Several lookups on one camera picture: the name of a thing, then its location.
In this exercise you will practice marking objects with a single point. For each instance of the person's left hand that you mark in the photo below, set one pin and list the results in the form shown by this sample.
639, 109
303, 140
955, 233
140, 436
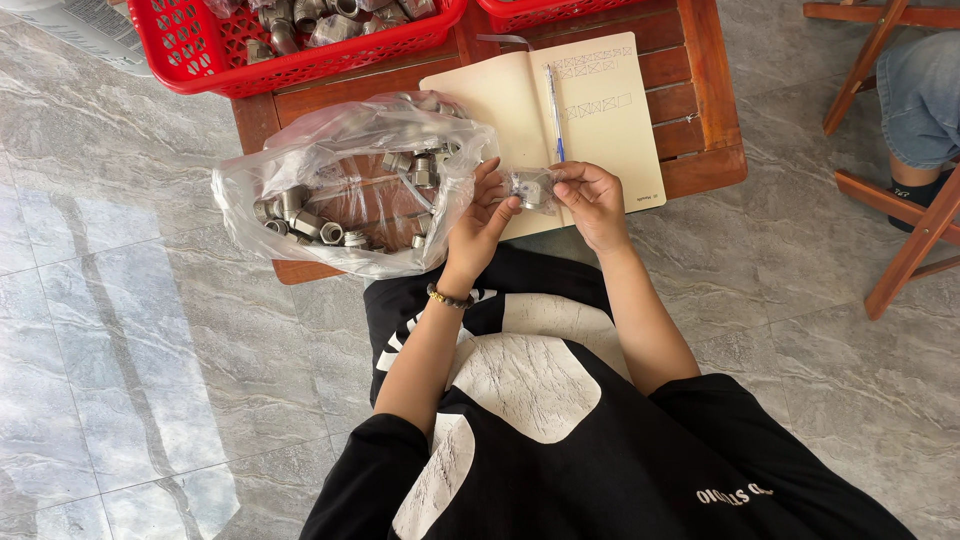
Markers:
469, 240

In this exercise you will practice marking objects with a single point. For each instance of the person's right hand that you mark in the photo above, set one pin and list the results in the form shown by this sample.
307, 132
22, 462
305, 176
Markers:
600, 214

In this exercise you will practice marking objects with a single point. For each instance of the small clear plastic packet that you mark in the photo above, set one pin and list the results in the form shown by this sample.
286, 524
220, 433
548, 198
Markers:
553, 180

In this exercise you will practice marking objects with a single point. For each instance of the metal fitting in small packet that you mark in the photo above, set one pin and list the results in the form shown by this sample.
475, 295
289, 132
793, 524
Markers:
534, 191

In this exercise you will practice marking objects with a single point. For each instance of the blue ballpoint pen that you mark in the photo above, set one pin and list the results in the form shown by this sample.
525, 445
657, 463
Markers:
555, 112

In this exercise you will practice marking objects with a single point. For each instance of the open cream notebook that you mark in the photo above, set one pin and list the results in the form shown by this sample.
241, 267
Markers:
487, 112

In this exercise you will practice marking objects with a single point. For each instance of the brown wooden slatted table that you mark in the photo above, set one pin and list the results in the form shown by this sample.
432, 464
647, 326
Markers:
690, 97

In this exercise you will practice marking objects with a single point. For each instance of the heap of loose metal fittings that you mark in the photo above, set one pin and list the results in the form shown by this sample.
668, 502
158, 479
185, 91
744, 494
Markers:
304, 221

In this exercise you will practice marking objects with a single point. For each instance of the large clear plastic bag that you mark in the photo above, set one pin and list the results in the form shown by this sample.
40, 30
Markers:
330, 139

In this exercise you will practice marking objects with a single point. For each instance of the grey ribbon bookmark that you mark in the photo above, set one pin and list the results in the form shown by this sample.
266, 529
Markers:
502, 39

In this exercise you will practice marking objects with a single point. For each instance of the red plastic basket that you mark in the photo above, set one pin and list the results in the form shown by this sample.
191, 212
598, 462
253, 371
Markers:
540, 11
180, 45

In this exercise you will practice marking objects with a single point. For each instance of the person's black printed t-shirt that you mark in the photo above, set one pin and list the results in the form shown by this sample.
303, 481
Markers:
570, 465

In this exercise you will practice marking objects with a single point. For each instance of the pile of packed metal fittings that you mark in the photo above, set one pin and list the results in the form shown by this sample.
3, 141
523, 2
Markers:
330, 22

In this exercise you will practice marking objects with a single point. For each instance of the brown wooden chair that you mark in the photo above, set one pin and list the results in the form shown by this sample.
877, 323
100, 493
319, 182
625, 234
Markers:
911, 251

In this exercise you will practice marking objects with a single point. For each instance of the white printed sack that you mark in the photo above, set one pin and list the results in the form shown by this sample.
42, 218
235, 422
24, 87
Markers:
82, 26

